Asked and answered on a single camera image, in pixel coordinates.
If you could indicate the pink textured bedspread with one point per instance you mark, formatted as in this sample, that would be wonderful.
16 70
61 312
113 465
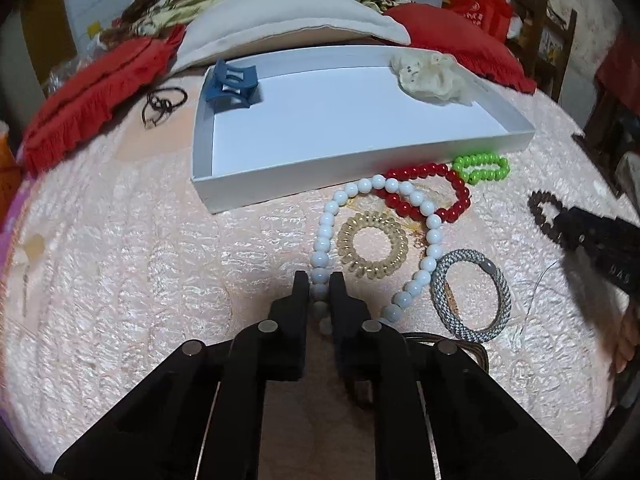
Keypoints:
150 270

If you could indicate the red fringed pillow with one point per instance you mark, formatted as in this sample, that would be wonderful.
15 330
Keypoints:
95 95

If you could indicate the white shallow box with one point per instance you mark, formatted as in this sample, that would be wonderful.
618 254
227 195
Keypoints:
350 120

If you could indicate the wooden chair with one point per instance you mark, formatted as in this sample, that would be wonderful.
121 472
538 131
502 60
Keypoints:
542 35

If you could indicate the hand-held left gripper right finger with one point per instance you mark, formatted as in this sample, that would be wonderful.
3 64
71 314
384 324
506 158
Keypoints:
337 295

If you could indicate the clear plastic bag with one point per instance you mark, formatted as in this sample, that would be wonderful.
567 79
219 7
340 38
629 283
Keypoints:
70 72

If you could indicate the dark wooden furniture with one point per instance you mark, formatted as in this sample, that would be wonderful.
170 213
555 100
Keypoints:
615 125

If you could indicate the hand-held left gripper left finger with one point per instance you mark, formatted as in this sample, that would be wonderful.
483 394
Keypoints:
300 292

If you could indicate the person's right hand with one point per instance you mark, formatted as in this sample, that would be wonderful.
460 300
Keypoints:
625 345

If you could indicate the red plastic bag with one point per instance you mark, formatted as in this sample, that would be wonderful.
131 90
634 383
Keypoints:
480 12

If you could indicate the blue hair claw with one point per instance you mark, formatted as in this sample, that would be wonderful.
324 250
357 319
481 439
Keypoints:
230 87

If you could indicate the red plain pillow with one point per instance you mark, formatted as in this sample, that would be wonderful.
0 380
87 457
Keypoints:
450 35

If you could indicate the white pillow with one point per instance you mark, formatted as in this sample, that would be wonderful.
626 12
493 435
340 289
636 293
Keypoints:
280 20

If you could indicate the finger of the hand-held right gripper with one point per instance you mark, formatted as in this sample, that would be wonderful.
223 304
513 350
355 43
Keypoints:
595 227

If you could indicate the cream scrunchie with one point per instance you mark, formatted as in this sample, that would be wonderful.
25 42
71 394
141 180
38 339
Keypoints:
430 77

